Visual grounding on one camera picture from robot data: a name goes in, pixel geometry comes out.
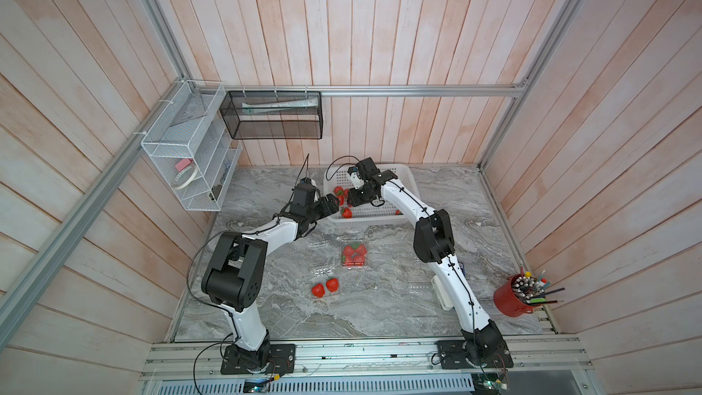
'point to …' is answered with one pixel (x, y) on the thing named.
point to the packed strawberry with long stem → (348, 250)
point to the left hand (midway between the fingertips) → (332, 206)
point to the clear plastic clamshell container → (354, 254)
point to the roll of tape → (184, 177)
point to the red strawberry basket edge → (347, 213)
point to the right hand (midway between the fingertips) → (350, 198)
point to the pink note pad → (182, 164)
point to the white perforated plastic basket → (337, 183)
